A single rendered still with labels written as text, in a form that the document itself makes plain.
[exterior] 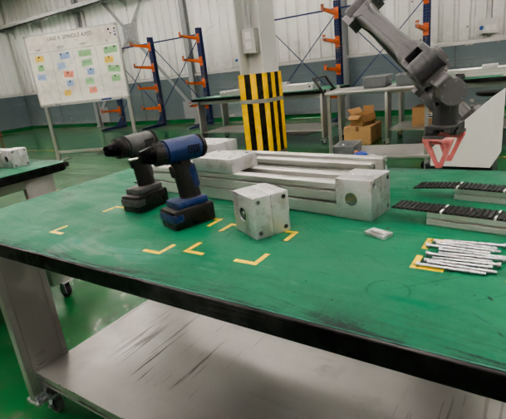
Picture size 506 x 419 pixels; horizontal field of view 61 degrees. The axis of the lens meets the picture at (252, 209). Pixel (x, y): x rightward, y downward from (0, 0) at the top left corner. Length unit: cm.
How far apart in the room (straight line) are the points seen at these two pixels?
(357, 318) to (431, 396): 77
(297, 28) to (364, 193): 881
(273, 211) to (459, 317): 45
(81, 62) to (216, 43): 470
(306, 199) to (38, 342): 109
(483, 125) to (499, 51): 718
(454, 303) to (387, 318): 11
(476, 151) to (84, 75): 597
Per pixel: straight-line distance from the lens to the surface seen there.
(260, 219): 93
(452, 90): 104
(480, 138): 145
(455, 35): 873
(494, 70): 595
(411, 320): 65
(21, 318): 167
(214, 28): 1087
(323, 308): 67
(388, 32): 123
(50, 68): 715
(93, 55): 673
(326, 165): 125
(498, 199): 114
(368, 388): 139
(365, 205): 100
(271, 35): 449
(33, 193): 254
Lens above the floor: 113
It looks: 18 degrees down
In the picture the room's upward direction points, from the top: 7 degrees counter-clockwise
